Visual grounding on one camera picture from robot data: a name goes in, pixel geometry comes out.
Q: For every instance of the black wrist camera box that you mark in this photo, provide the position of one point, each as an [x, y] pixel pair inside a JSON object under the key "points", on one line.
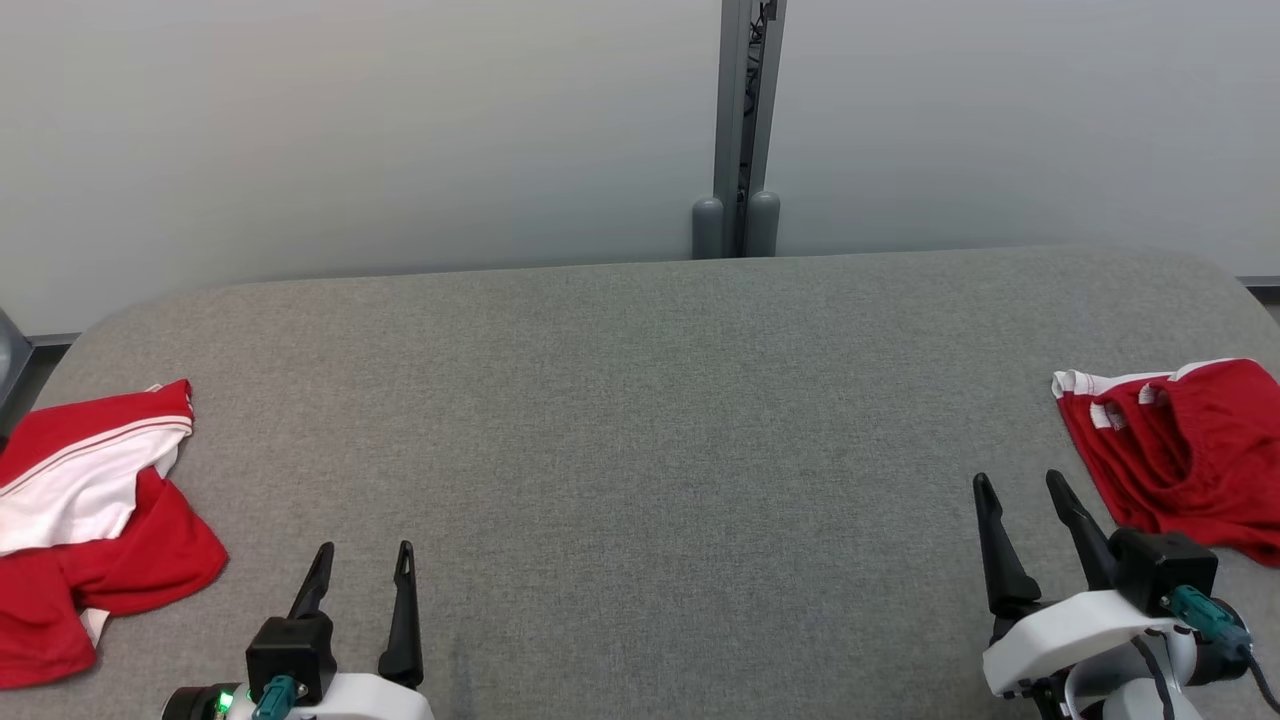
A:
{"points": [[290, 655], [1160, 570]]}

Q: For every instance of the red white basketball jersey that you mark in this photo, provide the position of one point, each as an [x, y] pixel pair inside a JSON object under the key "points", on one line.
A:
{"points": [[130, 560]]}

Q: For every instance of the grey metal partition post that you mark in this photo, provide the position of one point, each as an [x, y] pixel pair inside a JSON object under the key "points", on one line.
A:
{"points": [[732, 90]]}

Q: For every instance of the grey baseboard strip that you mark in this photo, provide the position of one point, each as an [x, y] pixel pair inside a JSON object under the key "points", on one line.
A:
{"points": [[1262, 282], [55, 339]]}

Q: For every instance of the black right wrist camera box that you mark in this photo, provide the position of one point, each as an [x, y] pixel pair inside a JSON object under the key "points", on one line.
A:
{"points": [[1160, 570]]}

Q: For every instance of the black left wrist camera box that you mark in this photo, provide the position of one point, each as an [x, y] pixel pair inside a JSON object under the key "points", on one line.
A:
{"points": [[290, 655]]}

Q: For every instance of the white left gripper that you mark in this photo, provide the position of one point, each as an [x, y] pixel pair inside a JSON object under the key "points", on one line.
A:
{"points": [[385, 700]]}

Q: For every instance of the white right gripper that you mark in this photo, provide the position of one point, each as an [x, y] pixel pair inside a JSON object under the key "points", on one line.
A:
{"points": [[1070, 630]]}

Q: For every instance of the grey cylindrical post foot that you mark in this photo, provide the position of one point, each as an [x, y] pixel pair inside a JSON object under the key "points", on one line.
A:
{"points": [[762, 225], [708, 230]]}

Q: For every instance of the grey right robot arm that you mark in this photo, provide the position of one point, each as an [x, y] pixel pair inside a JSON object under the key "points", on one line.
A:
{"points": [[1130, 700]]}

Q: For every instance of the red shorts white trim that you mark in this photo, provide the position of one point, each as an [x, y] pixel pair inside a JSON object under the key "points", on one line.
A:
{"points": [[1200, 460]]}

